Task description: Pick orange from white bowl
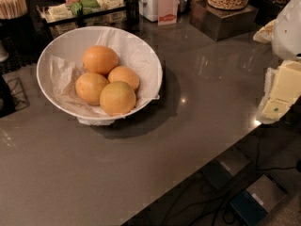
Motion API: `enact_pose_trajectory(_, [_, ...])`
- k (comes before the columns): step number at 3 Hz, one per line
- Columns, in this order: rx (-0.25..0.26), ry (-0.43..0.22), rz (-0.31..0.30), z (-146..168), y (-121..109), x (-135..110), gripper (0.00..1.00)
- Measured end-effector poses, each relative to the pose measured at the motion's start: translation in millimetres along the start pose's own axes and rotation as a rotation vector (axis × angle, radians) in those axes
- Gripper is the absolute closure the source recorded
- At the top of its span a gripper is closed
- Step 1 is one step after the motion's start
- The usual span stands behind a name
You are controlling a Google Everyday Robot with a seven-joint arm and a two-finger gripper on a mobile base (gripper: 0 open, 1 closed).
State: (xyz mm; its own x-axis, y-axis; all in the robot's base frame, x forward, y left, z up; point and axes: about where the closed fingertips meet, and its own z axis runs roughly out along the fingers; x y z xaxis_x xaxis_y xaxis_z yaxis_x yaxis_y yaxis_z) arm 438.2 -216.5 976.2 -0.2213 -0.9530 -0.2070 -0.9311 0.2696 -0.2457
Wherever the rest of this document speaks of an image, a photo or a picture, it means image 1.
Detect floor box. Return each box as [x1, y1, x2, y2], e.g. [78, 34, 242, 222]
[202, 148, 250, 189]
[230, 174, 287, 226]

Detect brown metal stand box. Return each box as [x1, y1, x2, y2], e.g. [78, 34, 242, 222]
[190, 0, 258, 41]

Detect black floor cables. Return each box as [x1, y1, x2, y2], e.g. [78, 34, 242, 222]
[159, 132, 301, 226]

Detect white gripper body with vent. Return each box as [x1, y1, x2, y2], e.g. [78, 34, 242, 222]
[271, 0, 301, 60]

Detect lower floor box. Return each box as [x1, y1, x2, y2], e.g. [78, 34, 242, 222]
[230, 174, 287, 226]

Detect white bowl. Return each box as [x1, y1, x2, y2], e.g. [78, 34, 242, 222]
[36, 25, 164, 126]

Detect wooden stirrer sticks holder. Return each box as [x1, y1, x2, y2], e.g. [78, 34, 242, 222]
[0, 0, 27, 20]

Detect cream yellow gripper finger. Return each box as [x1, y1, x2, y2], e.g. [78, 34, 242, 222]
[256, 60, 301, 124]

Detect orange at bowl front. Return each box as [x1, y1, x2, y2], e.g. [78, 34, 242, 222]
[100, 81, 136, 116]

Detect upper floor box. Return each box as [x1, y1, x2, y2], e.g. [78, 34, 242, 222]
[202, 148, 250, 189]

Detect white card with red logo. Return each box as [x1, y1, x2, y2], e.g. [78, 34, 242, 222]
[158, 0, 178, 25]

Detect black wire rack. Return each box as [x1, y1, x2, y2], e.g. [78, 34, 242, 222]
[0, 75, 30, 118]

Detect orange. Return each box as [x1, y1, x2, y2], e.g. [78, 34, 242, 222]
[100, 81, 136, 116]
[75, 73, 109, 105]
[82, 45, 119, 75]
[107, 66, 140, 90]

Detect black tray of tea bags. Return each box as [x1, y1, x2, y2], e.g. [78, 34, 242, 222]
[36, 0, 127, 27]

